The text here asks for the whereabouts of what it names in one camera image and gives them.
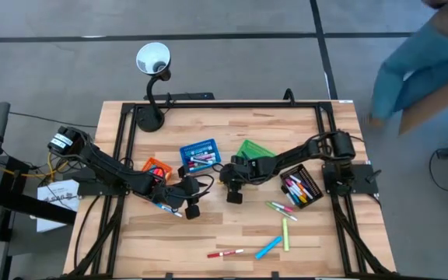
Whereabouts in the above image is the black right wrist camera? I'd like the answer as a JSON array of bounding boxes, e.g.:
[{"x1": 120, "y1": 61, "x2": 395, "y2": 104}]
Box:
[{"x1": 226, "y1": 190, "x2": 243, "y2": 205}]

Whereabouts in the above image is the yellow highlighter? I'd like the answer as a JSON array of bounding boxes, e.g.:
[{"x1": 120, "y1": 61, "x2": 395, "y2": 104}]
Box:
[{"x1": 282, "y1": 217, "x2": 290, "y2": 252}]

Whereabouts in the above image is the orange plastic basket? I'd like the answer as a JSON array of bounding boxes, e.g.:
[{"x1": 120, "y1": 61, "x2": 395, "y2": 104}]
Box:
[{"x1": 141, "y1": 156, "x2": 173, "y2": 184}]

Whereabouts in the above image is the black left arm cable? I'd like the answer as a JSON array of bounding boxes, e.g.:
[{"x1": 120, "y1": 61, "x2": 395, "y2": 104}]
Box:
[{"x1": 192, "y1": 173, "x2": 216, "y2": 198}]

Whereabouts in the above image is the blue plastic basket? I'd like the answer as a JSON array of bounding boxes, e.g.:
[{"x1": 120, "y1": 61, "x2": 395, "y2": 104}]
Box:
[{"x1": 179, "y1": 138, "x2": 222, "y2": 174}]

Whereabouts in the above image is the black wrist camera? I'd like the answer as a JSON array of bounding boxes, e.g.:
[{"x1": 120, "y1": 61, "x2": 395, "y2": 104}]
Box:
[
  {"x1": 184, "y1": 205, "x2": 201, "y2": 220},
  {"x1": 226, "y1": 190, "x2": 243, "y2": 205}
]

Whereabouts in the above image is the black plastic basket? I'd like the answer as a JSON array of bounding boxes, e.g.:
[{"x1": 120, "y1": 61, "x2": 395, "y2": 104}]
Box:
[{"x1": 279, "y1": 163, "x2": 325, "y2": 210}]

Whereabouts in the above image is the white printed paper sheet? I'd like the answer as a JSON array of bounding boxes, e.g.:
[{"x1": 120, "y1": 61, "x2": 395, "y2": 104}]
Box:
[{"x1": 36, "y1": 179, "x2": 80, "y2": 233}]

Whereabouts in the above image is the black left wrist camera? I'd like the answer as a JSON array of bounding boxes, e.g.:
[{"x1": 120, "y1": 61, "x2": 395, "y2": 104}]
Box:
[{"x1": 184, "y1": 205, "x2": 201, "y2": 220}]

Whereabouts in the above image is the yellow cable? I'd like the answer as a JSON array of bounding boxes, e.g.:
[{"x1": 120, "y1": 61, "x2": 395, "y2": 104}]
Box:
[{"x1": 0, "y1": 152, "x2": 72, "y2": 180}]

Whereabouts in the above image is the thin red dry erase marker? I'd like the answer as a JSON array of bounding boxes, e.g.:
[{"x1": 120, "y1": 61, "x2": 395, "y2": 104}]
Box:
[{"x1": 207, "y1": 248, "x2": 245, "y2": 259}]

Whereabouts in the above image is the black power strip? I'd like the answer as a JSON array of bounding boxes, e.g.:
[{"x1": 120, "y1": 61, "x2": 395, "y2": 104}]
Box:
[{"x1": 143, "y1": 92, "x2": 216, "y2": 101}]

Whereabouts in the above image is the blue highlighter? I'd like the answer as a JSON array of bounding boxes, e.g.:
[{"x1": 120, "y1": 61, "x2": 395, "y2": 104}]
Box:
[{"x1": 254, "y1": 235, "x2": 283, "y2": 261}]

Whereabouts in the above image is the black gooseneck desk lamp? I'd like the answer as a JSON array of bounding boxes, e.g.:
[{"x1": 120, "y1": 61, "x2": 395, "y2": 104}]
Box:
[{"x1": 135, "y1": 41, "x2": 172, "y2": 133}]

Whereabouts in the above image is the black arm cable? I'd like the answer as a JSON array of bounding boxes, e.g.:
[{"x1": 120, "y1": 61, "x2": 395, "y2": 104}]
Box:
[
  {"x1": 209, "y1": 162, "x2": 227, "y2": 178},
  {"x1": 192, "y1": 173, "x2": 216, "y2": 198}
]

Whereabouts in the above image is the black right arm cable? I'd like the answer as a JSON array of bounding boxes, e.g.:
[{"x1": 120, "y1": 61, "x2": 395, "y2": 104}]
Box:
[{"x1": 209, "y1": 162, "x2": 227, "y2": 178}]

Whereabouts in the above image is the thin pink marker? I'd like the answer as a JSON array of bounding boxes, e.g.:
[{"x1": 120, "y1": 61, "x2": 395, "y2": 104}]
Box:
[{"x1": 270, "y1": 200, "x2": 295, "y2": 213}]

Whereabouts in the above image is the person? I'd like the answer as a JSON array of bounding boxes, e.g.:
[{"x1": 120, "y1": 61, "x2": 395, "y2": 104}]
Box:
[{"x1": 366, "y1": 0, "x2": 448, "y2": 131}]

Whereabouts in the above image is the green plastic basket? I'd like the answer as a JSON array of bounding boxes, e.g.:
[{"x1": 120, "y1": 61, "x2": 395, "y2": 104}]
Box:
[{"x1": 235, "y1": 138, "x2": 278, "y2": 159}]

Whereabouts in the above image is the thin light blue Expo marker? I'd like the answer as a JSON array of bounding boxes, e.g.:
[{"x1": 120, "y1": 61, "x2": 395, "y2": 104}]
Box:
[{"x1": 155, "y1": 201, "x2": 184, "y2": 219}]

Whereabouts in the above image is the black metal table frame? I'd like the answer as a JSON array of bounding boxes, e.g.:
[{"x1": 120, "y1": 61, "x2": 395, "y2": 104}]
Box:
[{"x1": 64, "y1": 99, "x2": 398, "y2": 280}]

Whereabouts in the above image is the brown cardboard box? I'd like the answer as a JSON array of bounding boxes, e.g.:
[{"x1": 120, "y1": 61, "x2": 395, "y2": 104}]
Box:
[{"x1": 397, "y1": 72, "x2": 448, "y2": 135}]

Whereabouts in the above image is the black stand leg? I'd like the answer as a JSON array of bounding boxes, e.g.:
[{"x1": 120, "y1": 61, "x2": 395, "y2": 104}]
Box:
[{"x1": 0, "y1": 155, "x2": 77, "y2": 226}]

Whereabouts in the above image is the thin orange marker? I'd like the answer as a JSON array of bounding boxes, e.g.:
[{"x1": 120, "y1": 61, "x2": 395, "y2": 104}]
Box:
[{"x1": 296, "y1": 181, "x2": 313, "y2": 200}]

